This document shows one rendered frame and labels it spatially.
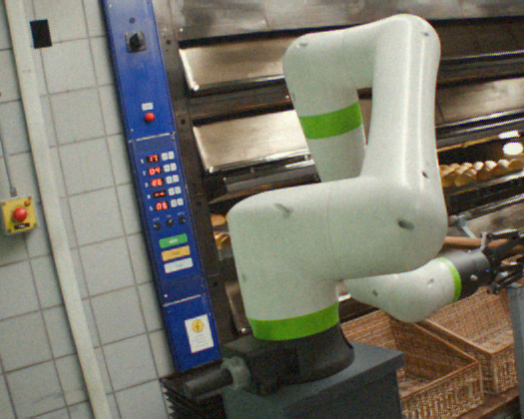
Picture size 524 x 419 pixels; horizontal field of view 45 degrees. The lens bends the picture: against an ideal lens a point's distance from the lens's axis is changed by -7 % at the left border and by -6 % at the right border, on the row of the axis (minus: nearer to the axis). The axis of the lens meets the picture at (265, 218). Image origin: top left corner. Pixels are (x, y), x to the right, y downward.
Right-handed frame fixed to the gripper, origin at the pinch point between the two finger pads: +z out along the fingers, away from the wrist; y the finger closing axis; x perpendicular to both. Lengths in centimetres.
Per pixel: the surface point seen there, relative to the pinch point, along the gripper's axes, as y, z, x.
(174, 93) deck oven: -53, -34, -101
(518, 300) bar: 28, 40, -42
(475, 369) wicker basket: 49, 27, -52
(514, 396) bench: 61, 39, -47
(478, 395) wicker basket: 58, 27, -52
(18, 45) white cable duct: -74, -80, -98
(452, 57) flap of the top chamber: -53, 83, -98
